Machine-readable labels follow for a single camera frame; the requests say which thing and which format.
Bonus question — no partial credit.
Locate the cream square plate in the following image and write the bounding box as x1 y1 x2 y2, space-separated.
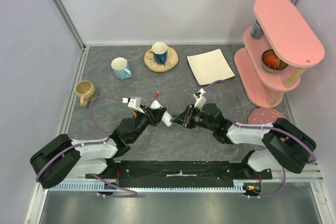
187 49 235 86

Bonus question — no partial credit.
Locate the white slotted cable duct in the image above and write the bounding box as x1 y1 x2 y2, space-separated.
49 180 251 193

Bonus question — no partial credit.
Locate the light blue mug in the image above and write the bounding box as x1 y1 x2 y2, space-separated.
111 57 132 80

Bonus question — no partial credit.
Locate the bowl with fruit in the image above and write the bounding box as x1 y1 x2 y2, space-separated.
261 49 288 72

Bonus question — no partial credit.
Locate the dark blue mug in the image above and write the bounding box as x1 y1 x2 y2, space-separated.
152 42 168 65

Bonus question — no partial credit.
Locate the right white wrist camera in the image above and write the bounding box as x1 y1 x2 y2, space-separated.
193 88 206 110

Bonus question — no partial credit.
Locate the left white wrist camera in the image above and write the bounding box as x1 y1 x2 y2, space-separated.
122 97 145 114

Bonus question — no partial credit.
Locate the grey cup on shelf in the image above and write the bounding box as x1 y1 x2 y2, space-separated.
250 19 264 39

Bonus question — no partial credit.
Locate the purple cable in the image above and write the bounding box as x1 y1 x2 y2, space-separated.
203 80 317 199
35 94 139 198

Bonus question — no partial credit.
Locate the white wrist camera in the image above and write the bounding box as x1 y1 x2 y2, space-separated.
193 88 206 110
122 97 145 114

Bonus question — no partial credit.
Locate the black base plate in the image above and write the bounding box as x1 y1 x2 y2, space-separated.
98 161 272 188

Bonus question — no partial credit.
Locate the white remote control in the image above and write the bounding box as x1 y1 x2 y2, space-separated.
150 100 173 127

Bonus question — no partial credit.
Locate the pink three-tier shelf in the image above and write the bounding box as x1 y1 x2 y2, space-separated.
234 0 324 108

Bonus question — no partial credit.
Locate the beige ceramic mug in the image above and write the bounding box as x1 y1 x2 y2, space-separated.
75 80 97 108

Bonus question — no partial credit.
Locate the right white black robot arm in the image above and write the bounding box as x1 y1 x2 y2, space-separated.
172 103 317 179

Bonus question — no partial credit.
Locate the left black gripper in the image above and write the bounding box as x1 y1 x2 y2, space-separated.
130 104 167 143

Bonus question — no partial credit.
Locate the pink dotted plate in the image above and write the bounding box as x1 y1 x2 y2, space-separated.
248 108 286 124

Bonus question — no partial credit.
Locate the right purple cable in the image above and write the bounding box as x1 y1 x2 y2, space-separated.
203 80 317 199

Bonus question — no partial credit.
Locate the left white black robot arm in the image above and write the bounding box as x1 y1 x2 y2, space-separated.
29 106 167 189

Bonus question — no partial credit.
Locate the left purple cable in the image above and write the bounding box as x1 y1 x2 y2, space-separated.
35 94 139 198

